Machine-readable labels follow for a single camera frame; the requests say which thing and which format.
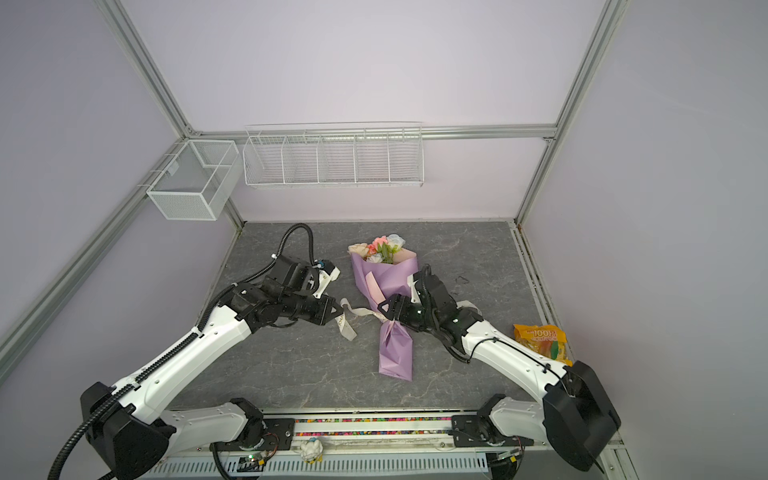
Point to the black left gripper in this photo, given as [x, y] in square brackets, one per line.
[324, 316]

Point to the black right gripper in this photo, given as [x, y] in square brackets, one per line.
[402, 313]

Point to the pink purple wrapping paper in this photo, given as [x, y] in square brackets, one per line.
[378, 282]

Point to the white fake rose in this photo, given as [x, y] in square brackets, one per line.
[375, 258]
[395, 242]

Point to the cream printed ribbon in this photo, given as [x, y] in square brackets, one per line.
[350, 314]

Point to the red pink fake rose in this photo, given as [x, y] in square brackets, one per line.
[376, 245]

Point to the cream fake rose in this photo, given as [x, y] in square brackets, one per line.
[361, 249]

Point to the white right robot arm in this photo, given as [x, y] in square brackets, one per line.
[570, 410]

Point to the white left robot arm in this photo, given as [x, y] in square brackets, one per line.
[129, 423]

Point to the yellow snack bag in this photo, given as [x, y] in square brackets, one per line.
[547, 340]

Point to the white mesh box basket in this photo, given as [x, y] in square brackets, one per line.
[198, 180]

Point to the white crumpled toy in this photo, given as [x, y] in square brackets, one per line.
[311, 451]

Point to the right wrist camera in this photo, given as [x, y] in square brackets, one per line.
[429, 285]

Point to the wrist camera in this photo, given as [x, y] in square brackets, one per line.
[291, 276]
[429, 285]

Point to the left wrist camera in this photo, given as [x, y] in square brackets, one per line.
[291, 276]

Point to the front rail base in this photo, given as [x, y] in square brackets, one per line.
[382, 445]

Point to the white wire shelf basket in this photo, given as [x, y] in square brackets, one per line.
[334, 155]

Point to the aluminium enclosure frame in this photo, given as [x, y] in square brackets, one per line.
[19, 340]

